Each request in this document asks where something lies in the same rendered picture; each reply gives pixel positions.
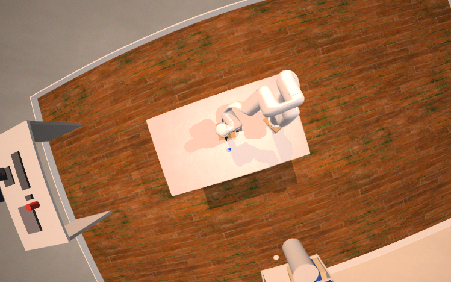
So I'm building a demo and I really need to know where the brown mat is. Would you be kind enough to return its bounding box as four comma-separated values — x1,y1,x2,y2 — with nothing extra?
218,132,236,140

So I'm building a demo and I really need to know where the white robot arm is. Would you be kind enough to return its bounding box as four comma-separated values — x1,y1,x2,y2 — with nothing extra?
216,70,305,136

